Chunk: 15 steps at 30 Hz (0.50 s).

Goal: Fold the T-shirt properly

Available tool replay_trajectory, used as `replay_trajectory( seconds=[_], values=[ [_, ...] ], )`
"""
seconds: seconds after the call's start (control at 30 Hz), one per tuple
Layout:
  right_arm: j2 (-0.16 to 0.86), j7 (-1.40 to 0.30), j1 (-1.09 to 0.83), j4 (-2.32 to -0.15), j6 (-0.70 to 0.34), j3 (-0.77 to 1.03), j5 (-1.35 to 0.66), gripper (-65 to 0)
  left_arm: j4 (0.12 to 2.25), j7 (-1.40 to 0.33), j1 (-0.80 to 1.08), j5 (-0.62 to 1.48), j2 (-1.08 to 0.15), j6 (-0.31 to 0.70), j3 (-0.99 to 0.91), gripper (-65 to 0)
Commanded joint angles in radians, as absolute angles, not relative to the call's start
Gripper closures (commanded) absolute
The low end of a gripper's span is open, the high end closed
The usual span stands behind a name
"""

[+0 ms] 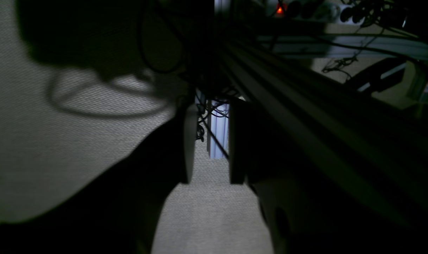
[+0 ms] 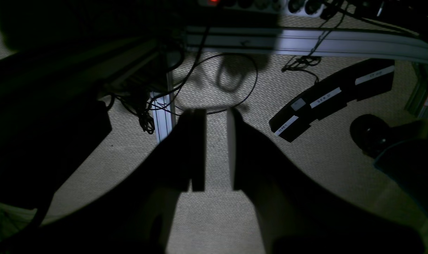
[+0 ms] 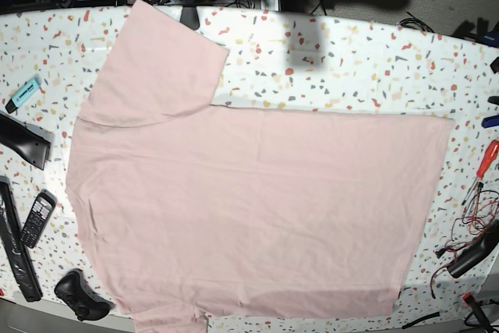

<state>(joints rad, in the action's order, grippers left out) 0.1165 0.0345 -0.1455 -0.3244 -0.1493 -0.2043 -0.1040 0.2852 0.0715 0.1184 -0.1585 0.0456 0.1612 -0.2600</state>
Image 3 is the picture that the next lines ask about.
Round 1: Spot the long black bar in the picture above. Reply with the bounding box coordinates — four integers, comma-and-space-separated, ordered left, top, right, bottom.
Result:
1, 177, 43, 303

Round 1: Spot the red handled screwdriver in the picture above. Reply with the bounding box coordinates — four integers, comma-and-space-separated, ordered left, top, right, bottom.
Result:
462, 140, 499, 205

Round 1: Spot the black tool red tip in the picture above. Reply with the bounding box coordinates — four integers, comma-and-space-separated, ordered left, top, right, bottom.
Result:
462, 292, 498, 333

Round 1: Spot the red black wire bundle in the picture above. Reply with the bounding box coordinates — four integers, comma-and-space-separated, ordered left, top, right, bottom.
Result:
429, 184, 499, 299

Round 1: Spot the turquoise highlighter marker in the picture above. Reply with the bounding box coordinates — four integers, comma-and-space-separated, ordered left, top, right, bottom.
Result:
5, 76, 41, 114

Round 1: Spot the terrazzo pattern tablecloth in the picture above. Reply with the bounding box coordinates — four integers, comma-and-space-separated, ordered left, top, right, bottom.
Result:
1, 7, 498, 332

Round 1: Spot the pink T-shirt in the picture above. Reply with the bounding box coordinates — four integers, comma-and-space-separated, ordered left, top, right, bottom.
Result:
66, 1, 453, 332

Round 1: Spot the black cable on edge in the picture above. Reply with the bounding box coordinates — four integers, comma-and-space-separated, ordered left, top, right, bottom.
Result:
402, 311, 441, 330

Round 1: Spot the black game controller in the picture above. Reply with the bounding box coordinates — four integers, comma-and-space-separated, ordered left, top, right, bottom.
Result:
54, 269, 113, 321

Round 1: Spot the black cylindrical device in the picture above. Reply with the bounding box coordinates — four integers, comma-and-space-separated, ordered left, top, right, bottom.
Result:
447, 220, 498, 278

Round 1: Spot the black hair dryer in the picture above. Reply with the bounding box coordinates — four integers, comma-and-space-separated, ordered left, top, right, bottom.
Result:
1, 113, 51, 170

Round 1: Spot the blue handled tool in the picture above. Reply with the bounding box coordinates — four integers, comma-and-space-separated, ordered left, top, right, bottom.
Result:
481, 115, 499, 129

